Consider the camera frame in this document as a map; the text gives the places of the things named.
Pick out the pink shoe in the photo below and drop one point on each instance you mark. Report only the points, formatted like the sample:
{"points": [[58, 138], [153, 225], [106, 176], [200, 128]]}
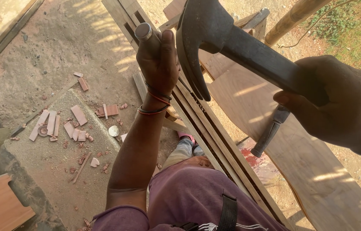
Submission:
{"points": [[187, 135]]}

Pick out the person's right hand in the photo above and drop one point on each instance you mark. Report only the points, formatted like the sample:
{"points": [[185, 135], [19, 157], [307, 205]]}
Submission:
{"points": [[337, 106]]}

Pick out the shiny round metal disc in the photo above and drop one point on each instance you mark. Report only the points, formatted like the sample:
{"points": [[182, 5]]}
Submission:
{"points": [[114, 131]]}

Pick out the scattered reddish wood offcuts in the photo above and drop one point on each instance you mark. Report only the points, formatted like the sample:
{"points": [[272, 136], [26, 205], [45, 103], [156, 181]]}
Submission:
{"points": [[71, 125]]}

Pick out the purple shirt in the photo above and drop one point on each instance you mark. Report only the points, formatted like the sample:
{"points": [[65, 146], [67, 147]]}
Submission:
{"points": [[190, 199]]}

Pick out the metal-capped chisel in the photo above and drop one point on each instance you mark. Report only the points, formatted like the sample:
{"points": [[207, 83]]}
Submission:
{"points": [[145, 32]]}

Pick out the wide wooden plank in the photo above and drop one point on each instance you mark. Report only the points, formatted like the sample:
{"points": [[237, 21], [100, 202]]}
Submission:
{"points": [[315, 166]]}

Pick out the thin wooden stick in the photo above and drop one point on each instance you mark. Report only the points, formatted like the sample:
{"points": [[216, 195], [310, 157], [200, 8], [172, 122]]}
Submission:
{"points": [[82, 167]]}

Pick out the weathered wooden beam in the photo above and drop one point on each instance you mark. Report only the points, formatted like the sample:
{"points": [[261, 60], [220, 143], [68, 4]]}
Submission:
{"points": [[7, 40]]}

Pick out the black claw hammer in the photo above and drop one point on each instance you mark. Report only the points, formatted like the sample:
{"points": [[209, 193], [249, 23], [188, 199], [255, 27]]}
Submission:
{"points": [[212, 29]]}

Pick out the grey jeans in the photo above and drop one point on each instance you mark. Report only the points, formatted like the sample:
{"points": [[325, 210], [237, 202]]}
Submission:
{"points": [[183, 152]]}

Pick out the slatted wooden frame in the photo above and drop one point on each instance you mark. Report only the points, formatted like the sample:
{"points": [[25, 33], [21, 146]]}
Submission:
{"points": [[212, 138]]}

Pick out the person's left hand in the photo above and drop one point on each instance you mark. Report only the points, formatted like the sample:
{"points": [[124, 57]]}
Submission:
{"points": [[158, 69]]}

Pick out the round wooden pole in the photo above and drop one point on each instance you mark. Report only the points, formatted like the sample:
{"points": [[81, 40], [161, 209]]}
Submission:
{"points": [[292, 19]]}

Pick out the red and black wrist bands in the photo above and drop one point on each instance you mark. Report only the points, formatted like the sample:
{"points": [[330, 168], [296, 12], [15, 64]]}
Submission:
{"points": [[155, 106]]}

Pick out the dull round grinding disc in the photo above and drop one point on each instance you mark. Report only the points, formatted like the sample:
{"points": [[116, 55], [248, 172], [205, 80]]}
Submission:
{"points": [[43, 130]]}

